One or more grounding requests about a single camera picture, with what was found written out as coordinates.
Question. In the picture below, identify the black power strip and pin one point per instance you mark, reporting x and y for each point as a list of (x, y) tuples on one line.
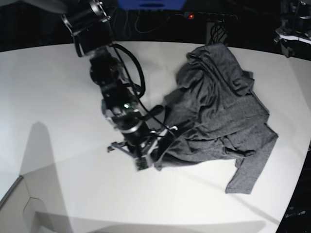
[(210, 17)]

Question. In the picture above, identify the grey t-shirt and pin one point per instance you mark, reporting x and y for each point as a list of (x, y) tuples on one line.
[(219, 117)]

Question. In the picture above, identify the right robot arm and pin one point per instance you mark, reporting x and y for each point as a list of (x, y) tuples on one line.
[(118, 74)]

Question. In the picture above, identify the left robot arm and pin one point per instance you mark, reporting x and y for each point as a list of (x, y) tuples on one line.
[(294, 33)]

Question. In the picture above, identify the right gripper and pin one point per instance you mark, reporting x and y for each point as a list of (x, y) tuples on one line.
[(139, 144)]

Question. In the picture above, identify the white chair at table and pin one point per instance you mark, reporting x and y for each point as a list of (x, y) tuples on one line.
[(21, 213)]

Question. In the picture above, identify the blue box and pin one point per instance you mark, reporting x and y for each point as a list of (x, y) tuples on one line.
[(151, 4)]

